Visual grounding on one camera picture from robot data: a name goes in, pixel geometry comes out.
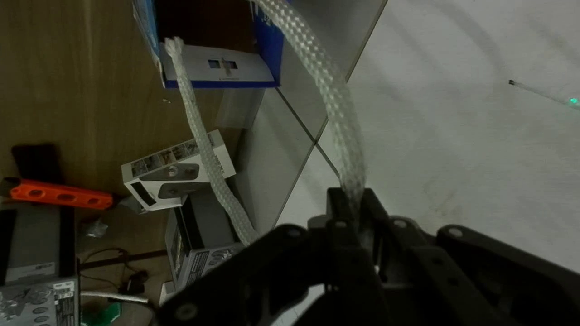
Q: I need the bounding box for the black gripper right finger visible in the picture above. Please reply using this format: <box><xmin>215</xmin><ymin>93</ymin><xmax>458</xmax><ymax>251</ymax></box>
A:
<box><xmin>360</xmin><ymin>186</ymin><xmax>580</xmax><ymax>326</ymax></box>

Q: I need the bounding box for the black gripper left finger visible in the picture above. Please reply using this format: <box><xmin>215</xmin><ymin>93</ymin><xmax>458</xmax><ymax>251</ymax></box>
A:
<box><xmin>155</xmin><ymin>186</ymin><xmax>389</xmax><ymax>326</ymax></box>

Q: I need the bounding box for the thick white braided rope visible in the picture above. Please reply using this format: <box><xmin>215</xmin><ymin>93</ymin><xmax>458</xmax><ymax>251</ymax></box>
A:
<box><xmin>162</xmin><ymin>0</ymin><xmax>371</xmax><ymax>246</ymax></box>

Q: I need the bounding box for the blue cardboard snack box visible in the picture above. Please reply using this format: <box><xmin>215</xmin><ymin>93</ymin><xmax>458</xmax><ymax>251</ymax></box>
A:
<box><xmin>133</xmin><ymin>0</ymin><xmax>287</xmax><ymax>92</ymax></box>

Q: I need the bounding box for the small silver metal case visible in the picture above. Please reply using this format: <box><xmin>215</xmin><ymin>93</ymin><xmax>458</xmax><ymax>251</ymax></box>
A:
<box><xmin>164</xmin><ymin>191</ymin><xmax>260</xmax><ymax>293</ymax></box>

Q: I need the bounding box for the small white device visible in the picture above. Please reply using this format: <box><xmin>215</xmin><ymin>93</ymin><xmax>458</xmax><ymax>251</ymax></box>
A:
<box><xmin>119</xmin><ymin>128</ymin><xmax>238</xmax><ymax>215</ymax></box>

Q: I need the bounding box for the green plastic object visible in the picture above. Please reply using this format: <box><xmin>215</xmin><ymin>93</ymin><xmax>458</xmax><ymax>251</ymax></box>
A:
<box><xmin>81</xmin><ymin>296</ymin><xmax>126</xmax><ymax>326</ymax></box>

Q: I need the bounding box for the orange and black hand tool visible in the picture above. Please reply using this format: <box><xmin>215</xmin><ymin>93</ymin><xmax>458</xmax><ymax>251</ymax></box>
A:
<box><xmin>6</xmin><ymin>140</ymin><xmax>119</xmax><ymax>213</ymax></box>

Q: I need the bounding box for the large silver metal case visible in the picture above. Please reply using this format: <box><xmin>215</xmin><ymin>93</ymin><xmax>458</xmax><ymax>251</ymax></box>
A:
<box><xmin>0</xmin><ymin>204</ymin><xmax>82</xmax><ymax>326</ymax></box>

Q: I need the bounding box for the thick white cable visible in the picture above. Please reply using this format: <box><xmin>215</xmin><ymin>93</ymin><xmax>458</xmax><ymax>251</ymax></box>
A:
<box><xmin>79</xmin><ymin>289</ymin><xmax>151</xmax><ymax>305</ymax></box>

